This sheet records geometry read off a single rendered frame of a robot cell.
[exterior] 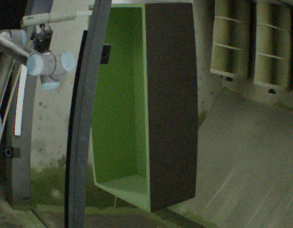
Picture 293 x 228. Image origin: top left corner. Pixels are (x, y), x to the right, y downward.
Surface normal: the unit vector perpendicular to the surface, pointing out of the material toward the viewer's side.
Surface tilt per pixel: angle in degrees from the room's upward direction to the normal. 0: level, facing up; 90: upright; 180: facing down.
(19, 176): 90
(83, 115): 90
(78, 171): 90
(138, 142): 102
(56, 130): 90
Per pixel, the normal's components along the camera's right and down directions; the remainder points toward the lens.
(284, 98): -0.84, -0.05
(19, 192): 0.52, 0.18
